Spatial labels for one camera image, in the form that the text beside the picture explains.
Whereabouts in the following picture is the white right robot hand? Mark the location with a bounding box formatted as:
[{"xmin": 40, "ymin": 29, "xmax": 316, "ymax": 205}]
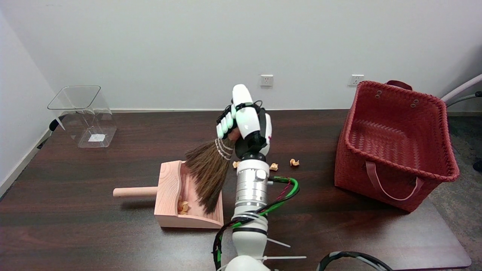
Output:
[{"xmin": 216, "ymin": 84, "xmax": 272, "ymax": 160}]

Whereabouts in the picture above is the brown bristle hand broom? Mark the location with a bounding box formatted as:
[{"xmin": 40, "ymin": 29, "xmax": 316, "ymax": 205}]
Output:
[{"xmin": 185, "ymin": 128, "xmax": 241, "ymax": 215}]

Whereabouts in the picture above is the red woven basket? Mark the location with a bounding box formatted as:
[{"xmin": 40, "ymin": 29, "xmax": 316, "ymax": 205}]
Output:
[{"xmin": 334, "ymin": 80, "xmax": 460, "ymax": 213}]

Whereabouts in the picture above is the clear plastic container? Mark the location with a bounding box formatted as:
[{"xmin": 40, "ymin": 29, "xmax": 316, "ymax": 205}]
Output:
[{"xmin": 47, "ymin": 85, "xmax": 117, "ymax": 148}]

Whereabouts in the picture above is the green and black cable bundle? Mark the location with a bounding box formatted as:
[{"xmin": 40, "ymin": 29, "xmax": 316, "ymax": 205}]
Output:
[{"xmin": 212, "ymin": 176, "xmax": 300, "ymax": 271}]

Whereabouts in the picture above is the wooden dustpan with handle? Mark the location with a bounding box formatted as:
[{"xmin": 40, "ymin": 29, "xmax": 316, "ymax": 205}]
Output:
[{"xmin": 113, "ymin": 160, "xmax": 225, "ymax": 230}]

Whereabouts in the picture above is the black sleeved cable loop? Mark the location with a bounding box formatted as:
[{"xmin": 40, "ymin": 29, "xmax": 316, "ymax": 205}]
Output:
[{"xmin": 316, "ymin": 251, "xmax": 394, "ymax": 271}]

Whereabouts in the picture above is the black bar by wall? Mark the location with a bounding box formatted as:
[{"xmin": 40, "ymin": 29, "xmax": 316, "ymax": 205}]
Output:
[{"xmin": 37, "ymin": 115, "xmax": 67, "ymax": 149}]

